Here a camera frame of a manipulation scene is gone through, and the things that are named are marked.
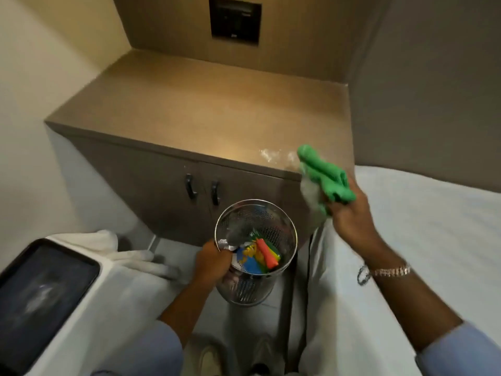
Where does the person's left forearm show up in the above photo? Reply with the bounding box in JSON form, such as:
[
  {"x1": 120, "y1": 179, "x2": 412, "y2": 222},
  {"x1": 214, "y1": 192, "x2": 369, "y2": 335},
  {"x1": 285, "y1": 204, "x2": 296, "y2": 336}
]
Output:
[{"x1": 92, "y1": 276, "x2": 214, "y2": 376}]

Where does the person's left hand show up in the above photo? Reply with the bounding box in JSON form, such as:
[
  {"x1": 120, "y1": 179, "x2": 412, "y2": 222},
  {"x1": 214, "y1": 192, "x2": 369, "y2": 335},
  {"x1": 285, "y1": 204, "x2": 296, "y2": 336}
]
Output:
[{"x1": 194, "y1": 238, "x2": 234, "y2": 287}]

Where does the person's right hand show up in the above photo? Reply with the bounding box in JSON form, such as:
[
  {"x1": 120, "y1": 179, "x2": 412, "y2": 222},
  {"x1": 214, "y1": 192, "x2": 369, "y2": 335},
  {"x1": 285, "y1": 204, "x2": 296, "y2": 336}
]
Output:
[{"x1": 327, "y1": 178, "x2": 387, "y2": 256}]

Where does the white towel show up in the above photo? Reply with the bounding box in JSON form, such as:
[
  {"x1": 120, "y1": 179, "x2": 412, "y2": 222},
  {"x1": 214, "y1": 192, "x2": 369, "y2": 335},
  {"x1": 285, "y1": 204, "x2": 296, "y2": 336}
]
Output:
[{"x1": 51, "y1": 229, "x2": 181, "y2": 279}]

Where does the person's left shoe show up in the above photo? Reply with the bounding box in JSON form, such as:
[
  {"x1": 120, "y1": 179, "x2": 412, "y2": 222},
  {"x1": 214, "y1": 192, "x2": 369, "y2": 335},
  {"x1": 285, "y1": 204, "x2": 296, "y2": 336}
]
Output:
[{"x1": 197, "y1": 344, "x2": 224, "y2": 376}]

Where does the green cleaning cloth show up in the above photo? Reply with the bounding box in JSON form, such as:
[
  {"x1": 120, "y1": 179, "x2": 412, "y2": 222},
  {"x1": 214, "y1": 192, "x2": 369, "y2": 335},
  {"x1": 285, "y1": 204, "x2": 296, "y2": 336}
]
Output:
[{"x1": 296, "y1": 144, "x2": 357, "y2": 228}]

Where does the metal mesh bin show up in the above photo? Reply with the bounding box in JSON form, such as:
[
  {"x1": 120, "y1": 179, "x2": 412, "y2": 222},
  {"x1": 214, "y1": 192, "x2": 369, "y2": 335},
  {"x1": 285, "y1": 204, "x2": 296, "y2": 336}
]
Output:
[{"x1": 214, "y1": 198, "x2": 298, "y2": 307}]

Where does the lower cabinet with black handles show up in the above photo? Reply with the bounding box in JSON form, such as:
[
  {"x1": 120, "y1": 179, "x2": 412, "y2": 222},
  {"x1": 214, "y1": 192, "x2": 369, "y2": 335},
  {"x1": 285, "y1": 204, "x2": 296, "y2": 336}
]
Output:
[{"x1": 44, "y1": 49, "x2": 355, "y2": 183}]

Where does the white cart with black tray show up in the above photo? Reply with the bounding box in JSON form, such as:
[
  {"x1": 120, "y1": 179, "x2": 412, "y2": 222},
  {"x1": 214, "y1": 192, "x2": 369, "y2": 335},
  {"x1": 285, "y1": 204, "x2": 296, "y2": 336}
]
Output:
[{"x1": 0, "y1": 238, "x2": 185, "y2": 376}]

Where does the silver chain bracelet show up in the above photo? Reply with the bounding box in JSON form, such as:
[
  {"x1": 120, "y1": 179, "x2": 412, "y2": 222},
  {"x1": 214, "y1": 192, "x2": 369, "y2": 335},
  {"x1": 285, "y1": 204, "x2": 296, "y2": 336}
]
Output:
[{"x1": 356, "y1": 262, "x2": 412, "y2": 286}]

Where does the brown lower cabinet door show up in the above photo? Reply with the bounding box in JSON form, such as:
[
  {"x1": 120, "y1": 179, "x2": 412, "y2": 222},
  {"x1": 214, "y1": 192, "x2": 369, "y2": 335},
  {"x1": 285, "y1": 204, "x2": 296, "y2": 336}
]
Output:
[
  {"x1": 195, "y1": 162, "x2": 314, "y2": 247},
  {"x1": 68, "y1": 135, "x2": 204, "y2": 247}
]

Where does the black wall outlet panel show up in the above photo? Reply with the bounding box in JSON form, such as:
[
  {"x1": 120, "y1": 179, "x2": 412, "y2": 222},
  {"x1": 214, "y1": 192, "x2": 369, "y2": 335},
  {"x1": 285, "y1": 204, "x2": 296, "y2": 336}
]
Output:
[{"x1": 208, "y1": 0, "x2": 262, "y2": 45}]

